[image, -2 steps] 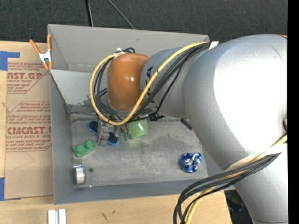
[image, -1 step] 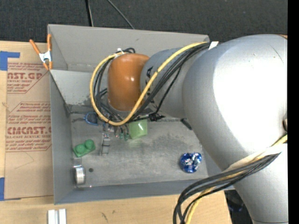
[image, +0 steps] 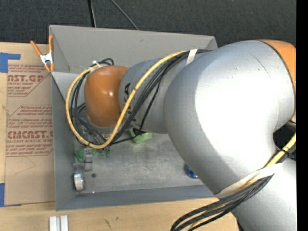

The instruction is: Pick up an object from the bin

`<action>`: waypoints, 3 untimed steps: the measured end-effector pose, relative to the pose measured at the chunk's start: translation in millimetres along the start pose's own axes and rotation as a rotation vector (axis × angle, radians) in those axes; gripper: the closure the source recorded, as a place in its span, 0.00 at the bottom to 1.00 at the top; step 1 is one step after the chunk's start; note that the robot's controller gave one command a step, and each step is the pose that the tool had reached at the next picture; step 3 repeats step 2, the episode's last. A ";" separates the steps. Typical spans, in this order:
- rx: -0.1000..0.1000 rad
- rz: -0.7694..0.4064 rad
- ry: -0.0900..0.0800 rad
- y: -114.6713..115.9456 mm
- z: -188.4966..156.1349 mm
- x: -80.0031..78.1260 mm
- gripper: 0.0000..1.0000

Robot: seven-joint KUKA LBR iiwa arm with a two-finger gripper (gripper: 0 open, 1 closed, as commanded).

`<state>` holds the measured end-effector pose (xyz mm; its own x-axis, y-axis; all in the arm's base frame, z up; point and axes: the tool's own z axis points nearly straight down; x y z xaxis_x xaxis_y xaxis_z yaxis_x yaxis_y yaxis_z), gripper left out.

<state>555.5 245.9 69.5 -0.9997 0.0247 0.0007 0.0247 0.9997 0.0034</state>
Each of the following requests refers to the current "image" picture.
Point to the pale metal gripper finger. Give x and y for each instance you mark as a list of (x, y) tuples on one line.
[(88, 161), (78, 164)]

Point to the small dark green toy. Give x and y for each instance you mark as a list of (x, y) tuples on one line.
[(78, 155)]

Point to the white and grey round roll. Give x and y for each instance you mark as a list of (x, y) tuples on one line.
[(79, 182)]

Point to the grey metal bin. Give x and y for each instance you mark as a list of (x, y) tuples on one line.
[(134, 167)]

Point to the light green toy block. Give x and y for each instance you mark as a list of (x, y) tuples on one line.
[(142, 137)]

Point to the brown cardboard board red print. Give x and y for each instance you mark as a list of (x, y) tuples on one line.
[(29, 172)]

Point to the blue round thing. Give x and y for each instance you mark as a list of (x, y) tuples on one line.
[(190, 171)]

